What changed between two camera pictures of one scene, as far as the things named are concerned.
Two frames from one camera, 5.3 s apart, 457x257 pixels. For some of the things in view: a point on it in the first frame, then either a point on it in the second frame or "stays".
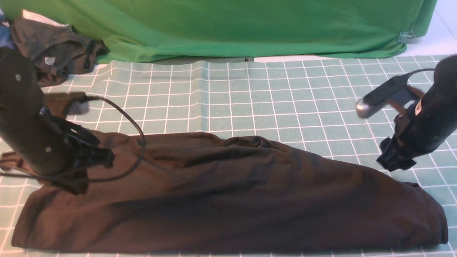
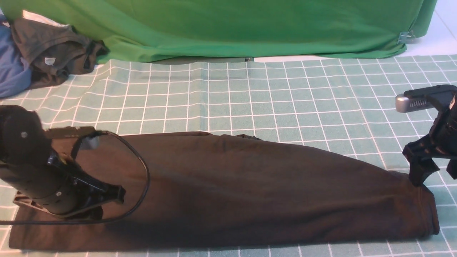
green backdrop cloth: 139,30 stays
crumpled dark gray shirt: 56,52 stays
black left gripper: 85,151 to 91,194
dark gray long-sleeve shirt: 167,192 stays
